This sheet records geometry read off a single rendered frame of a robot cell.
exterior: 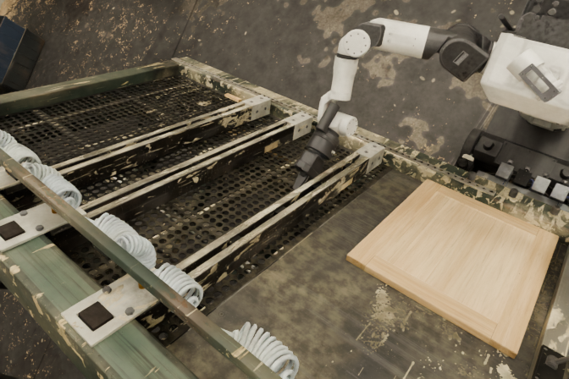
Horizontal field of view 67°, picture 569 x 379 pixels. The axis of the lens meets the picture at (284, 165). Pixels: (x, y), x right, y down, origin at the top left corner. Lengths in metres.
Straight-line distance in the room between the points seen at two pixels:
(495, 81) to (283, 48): 2.15
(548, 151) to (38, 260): 2.15
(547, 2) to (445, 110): 1.48
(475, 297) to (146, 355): 0.79
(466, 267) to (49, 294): 1.01
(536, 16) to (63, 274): 1.23
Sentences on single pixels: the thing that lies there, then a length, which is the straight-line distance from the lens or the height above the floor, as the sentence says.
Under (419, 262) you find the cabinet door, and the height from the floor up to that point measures 1.23.
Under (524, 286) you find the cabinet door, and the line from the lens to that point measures 1.33.
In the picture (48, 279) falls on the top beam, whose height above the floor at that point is 1.84.
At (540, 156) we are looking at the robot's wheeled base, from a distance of 2.40.
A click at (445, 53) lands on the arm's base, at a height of 1.36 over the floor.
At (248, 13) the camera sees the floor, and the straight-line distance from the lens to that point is 3.55.
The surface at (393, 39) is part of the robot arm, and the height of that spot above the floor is 1.39.
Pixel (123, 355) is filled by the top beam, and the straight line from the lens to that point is 0.86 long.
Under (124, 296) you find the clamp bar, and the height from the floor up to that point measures 1.79.
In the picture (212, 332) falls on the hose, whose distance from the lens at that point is 0.67.
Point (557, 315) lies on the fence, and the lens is 1.26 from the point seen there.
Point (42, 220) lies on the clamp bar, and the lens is 1.15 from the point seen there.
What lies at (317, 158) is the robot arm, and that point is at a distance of 1.34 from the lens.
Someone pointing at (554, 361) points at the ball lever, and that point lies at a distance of 1.12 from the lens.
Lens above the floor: 2.47
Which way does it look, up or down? 61 degrees down
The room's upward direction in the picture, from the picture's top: 55 degrees counter-clockwise
